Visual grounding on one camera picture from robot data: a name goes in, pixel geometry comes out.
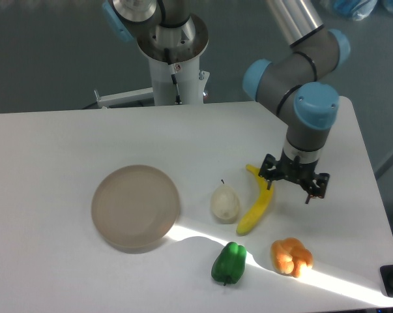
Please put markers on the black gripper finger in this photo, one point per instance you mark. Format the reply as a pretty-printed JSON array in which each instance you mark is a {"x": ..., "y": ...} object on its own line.
[
  {"x": 315, "y": 186},
  {"x": 270, "y": 170}
]

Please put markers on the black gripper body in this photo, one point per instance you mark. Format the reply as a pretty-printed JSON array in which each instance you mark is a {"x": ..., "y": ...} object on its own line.
[{"x": 295, "y": 171}]

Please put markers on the yellow banana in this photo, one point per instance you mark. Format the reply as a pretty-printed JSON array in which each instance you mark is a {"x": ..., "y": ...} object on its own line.
[{"x": 253, "y": 216}]

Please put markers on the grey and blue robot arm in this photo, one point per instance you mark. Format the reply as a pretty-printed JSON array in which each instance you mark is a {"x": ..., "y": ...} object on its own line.
[{"x": 290, "y": 89}]

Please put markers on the pale white pear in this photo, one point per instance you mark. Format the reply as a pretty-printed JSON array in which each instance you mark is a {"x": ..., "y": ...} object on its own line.
[{"x": 225, "y": 204}]

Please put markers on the orange braided bread roll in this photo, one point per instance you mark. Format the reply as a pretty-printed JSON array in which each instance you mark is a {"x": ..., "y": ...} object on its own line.
[{"x": 290, "y": 257}]

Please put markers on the green bell pepper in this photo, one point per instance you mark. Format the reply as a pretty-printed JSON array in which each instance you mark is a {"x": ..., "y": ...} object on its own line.
[{"x": 229, "y": 266}]

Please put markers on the beige round plate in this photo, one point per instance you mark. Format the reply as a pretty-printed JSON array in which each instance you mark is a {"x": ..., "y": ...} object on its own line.
[{"x": 134, "y": 207}]

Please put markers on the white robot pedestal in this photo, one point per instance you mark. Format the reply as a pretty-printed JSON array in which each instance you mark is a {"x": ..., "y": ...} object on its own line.
[{"x": 174, "y": 62}]

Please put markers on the white metal bracket left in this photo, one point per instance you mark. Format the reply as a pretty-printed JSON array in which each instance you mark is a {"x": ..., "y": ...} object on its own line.
[{"x": 124, "y": 100}]

